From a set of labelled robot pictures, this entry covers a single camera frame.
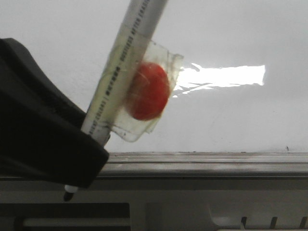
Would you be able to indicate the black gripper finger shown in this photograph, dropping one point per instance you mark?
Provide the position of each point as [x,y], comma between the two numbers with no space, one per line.
[40,128]

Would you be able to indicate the red magnet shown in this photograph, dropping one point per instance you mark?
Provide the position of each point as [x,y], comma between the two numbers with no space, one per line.
[148,93]

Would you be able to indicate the white whiteboard marker pen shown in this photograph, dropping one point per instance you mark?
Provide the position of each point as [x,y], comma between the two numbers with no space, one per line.
[130,45]

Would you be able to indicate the grey slotted base panel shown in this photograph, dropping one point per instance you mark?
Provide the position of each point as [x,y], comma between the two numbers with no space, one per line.
[157,205]

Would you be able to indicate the white whiteboard with aluminium frame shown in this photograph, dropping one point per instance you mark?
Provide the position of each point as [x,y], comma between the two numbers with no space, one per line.
[243,85]

